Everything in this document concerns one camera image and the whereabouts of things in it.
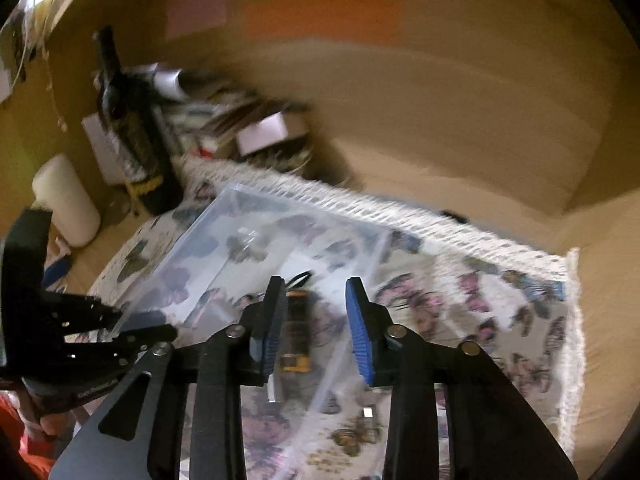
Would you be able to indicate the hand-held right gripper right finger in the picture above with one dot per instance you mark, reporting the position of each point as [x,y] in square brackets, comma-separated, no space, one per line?
[358,332]

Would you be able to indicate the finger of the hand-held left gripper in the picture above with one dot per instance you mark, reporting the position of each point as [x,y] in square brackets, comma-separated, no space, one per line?
[125,345]
[85,312]

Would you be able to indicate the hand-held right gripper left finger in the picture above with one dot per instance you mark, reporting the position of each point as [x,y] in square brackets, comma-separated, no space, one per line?
[270,332]

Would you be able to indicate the yellow black battery pack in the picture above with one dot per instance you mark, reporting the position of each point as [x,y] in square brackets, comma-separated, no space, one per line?
[296,332]

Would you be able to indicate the clear plastic storage box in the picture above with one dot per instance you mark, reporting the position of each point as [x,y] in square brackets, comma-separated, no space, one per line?
[280,260]

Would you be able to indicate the person's left hand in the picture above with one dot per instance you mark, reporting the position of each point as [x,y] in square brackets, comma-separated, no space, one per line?
[42,417]

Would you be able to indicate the blue object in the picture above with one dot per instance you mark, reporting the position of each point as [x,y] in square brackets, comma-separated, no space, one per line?
[54,271]

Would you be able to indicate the white pillar candle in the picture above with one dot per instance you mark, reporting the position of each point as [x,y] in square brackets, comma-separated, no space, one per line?
[65,200]

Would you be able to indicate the butterfly printed tablecloth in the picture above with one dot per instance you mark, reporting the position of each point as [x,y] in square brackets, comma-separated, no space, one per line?
[450,320]

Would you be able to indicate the person's orange clothing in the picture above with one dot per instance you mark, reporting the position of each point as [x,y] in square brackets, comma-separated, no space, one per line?
[20,440]

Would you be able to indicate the white card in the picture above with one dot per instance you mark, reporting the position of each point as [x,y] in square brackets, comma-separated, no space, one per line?
[102,152]

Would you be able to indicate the dark wine bottle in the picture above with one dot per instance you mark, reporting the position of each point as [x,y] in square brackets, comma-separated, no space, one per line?
[132,135]

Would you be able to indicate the small white box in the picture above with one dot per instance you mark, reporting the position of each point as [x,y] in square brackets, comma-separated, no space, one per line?
[262,132]

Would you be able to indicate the pile of books and papers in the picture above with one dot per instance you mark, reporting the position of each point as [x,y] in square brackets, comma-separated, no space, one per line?
[225,120]

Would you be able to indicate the orange paper sheet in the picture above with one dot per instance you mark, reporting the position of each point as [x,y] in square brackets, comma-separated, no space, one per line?
[322,17]

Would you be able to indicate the pink paper sheet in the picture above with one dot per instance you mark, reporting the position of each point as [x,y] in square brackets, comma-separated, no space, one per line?
[197,6]

